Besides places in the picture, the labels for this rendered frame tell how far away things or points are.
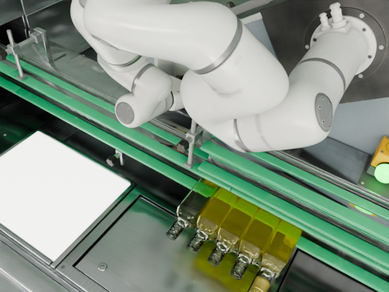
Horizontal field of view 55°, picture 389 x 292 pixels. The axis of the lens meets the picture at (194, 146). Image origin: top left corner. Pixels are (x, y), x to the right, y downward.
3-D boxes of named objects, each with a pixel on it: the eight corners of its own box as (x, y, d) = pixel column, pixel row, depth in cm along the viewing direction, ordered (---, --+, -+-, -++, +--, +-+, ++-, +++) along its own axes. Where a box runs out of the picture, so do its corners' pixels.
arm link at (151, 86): (125, 59, 75) (162, 84, 73) (156, 50, 84) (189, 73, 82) (107, 117, 84) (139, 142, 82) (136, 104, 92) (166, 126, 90)
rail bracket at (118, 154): (132, 147, 125) (105, 171, 116) (132, 131, 120) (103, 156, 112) (142, 152, 124) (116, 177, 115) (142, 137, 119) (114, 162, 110)
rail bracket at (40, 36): (57, 54, 133) (3, 83, 119) (47, 7, 121) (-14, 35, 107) (66, 58, 132) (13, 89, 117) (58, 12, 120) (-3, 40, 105)
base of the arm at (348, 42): (300, 8, 75) (268, 40, 66) (367, -9, 67) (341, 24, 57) (319, 78, 82) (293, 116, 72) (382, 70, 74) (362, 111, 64)
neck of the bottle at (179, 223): (176, 222, 94) (165, 236, 91) (176, 215, 92) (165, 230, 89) (186, 228, 93) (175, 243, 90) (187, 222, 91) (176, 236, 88)
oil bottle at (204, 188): (213, 171, 109) (171, 223, 96) (215, 158, 105) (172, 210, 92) (230, 180, 107) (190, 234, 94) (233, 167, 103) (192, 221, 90)
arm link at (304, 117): (358, 101, 63) (329, 157, 53) (289, 113, 72) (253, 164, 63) (339, 48, 60) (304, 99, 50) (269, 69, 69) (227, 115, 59)
